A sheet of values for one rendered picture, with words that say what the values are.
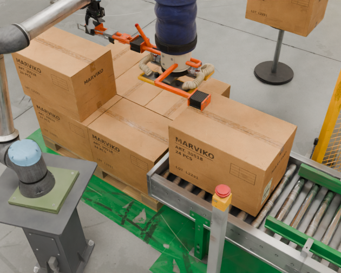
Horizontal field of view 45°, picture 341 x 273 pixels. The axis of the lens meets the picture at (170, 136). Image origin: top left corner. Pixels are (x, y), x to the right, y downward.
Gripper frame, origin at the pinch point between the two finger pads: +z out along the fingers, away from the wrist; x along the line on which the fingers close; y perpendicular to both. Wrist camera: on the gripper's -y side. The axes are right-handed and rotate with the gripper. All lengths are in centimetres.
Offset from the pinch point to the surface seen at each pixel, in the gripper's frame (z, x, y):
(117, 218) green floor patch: 124, -40, 34
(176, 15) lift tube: -30, -7, 65
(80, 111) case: 61, -16, -10
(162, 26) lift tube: -22, -8, 57
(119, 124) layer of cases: 70, -3, 14
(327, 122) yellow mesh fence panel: 37, 39, 140
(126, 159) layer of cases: 82, -19, 31
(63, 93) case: 49, -18, -22
